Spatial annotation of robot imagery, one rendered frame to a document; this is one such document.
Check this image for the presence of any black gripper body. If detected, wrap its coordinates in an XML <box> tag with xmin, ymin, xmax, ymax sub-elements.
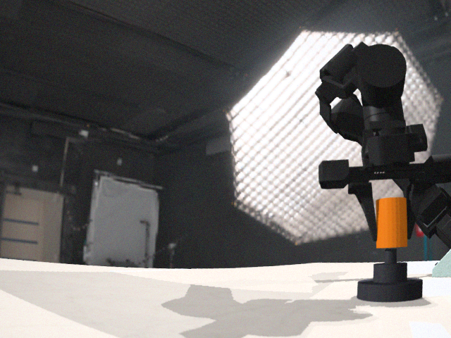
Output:
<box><xmin>319</xmin><ymin>113</ymin><xmax>451</xmax><ymax>189</ymax></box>

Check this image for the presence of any black stepped round pedestal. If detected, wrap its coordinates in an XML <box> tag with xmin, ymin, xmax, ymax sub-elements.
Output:
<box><xmin>357</xmin><ymin>249</ymin><xmax>423</xmax><ymax>303</ymax></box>

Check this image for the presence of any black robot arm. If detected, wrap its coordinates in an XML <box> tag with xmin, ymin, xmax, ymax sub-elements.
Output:
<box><xmin>314</xmin><ymin>42</ymin><xmax>451</xmax><ymax>249</ymax></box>

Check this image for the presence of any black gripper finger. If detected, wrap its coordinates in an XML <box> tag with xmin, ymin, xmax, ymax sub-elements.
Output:
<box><xmin>406</xmin><ymin>179</ymin><xmax>436</xmax><ymax>239</ymax></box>
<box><xmin>348</xmin><ymin>182</ymin><xmax>377</xmax><ymax>242</ymax></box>

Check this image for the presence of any orange cylinder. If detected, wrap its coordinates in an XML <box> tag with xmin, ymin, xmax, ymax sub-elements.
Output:
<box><xmin>376</xmin><ymin>197</ymin><xmax>407</xmax><ymax>248</ymax></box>

